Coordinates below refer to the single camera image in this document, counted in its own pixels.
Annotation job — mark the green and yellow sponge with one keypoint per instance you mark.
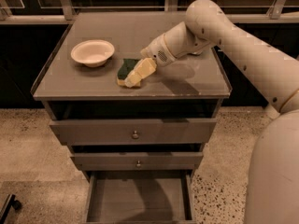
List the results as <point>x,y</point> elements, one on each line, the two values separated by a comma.
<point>127,66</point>

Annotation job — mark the grey drawer cabinet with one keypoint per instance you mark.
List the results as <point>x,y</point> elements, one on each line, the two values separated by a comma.
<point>190,88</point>

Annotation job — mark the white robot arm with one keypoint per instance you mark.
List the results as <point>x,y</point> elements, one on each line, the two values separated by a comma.
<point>272,72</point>

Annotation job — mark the white paper bowl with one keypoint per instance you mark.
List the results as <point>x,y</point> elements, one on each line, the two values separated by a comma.
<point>92,53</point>

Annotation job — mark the grey open bottom drawer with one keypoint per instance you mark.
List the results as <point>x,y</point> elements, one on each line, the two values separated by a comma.
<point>139,197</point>

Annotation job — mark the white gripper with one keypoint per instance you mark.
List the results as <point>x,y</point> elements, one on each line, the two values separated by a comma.
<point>156,51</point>

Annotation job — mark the metal railing frame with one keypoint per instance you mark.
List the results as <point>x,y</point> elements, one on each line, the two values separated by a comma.
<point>65,11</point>

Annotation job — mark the grey middle drawer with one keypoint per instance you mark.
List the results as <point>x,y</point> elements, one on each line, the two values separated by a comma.
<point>137,161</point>

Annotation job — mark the black caster wheel base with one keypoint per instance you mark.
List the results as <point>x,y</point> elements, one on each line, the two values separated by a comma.
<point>10,202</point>

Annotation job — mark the grey top drawer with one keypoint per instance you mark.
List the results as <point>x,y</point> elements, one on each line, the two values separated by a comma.
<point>81,132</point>

